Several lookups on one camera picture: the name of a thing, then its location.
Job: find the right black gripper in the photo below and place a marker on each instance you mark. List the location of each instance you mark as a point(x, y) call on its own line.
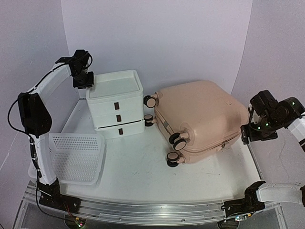
point(253, 136)

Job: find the pink hard-shell suitcase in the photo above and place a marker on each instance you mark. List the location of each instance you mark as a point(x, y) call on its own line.
point(197, 119)

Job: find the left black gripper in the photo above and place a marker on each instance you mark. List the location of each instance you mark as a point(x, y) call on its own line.
point(88, 84)

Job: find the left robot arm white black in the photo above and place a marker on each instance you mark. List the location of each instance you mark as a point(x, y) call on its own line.
point(37, 122)

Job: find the white plastic drawer unit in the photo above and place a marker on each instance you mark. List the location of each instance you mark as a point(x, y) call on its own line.
point(115, 102)

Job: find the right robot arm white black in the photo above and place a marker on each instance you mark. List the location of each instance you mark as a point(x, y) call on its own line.
point(267, 115)

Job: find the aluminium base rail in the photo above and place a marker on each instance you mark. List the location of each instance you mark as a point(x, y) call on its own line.
point(35, 212)

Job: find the white perforated plastic basket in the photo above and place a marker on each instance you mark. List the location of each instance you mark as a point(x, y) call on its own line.
point(72, 159)

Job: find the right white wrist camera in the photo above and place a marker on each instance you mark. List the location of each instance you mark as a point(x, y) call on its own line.
point(253, 116)

